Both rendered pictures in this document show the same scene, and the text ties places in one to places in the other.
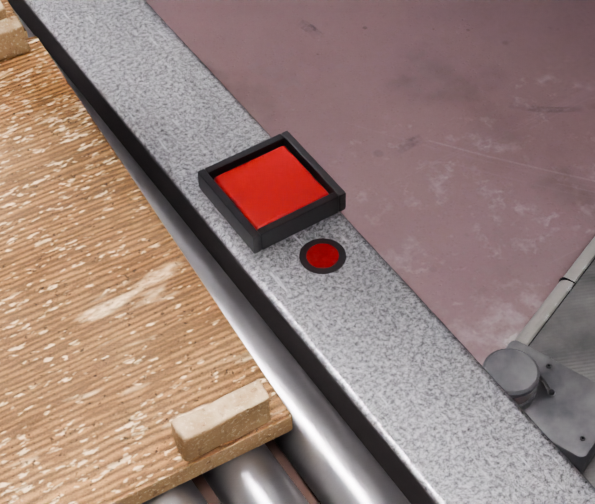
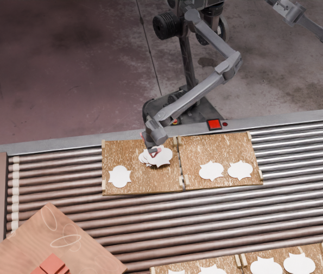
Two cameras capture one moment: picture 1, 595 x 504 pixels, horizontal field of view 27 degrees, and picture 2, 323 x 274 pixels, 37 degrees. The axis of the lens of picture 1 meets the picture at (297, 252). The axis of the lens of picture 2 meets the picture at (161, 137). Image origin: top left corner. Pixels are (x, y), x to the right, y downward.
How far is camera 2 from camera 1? 2.36 m
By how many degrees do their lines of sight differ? 44
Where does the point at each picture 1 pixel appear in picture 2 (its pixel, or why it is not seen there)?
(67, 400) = (239, 148)
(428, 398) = (247, 123)
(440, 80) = (75, 131)
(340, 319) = (234, 125)
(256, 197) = (215, 125)
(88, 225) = (214, 140)
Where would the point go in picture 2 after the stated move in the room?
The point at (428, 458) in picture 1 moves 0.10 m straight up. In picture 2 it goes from (254, 125) to (257, 113)
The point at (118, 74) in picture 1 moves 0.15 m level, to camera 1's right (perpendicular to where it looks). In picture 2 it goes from (184, 132) to (193, 114)
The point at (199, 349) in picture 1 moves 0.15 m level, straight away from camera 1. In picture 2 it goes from (236, 136) to (210, 130)
